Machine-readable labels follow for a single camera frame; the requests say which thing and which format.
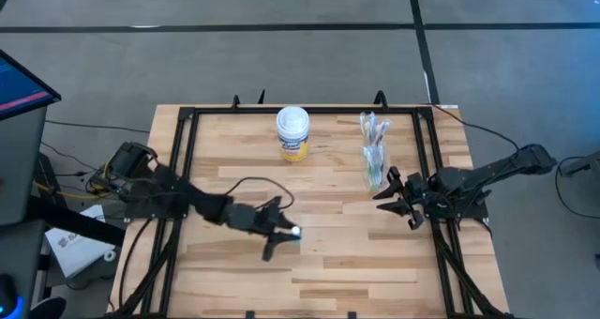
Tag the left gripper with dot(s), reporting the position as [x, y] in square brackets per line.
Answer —
[255, 218]

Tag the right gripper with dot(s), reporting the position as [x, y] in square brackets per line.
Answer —
[412, 194]

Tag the green toothbrush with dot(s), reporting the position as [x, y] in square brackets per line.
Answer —
[379, 178]
[375, 171]

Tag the purple toothbrush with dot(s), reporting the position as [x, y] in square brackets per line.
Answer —
[380, 130]

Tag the teal toothbrush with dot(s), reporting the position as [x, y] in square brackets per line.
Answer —
[371, 124]

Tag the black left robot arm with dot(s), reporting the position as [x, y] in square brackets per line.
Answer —
[187, 197]

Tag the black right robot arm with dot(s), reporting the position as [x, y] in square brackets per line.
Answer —
[478, 176]

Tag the clear acrylic organizer box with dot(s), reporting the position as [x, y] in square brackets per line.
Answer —
[384, 186]

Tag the Lysol wipes canister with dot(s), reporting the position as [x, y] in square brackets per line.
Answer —
[293, 131]

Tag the white tape roll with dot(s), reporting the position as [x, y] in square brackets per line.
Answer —
[110, 255]

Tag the grey stand leg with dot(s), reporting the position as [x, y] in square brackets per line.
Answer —
[581, 162]

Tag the white paper booklet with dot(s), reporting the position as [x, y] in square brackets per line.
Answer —
[77, 248]

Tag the black stand leg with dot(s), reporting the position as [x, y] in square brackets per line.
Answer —
[75, 220]

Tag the grey cabinet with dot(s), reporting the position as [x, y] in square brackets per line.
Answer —
[21, 164]

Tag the black device with blue light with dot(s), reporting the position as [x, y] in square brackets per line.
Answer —
[7, 295]

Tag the blue monitor screen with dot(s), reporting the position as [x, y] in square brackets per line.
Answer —
[19, 86]

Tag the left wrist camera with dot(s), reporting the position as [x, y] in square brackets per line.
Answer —
[268, 216]

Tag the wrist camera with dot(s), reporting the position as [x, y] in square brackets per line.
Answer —
[268, 216]
[417, 187]

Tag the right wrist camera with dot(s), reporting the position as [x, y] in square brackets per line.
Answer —
[417, 187]

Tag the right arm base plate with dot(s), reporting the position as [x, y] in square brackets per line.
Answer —
[473, 211]

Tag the black aluminium table frame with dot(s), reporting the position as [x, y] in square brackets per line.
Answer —
[328, 110]

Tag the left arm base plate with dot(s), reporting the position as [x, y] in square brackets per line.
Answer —
[140, 211]

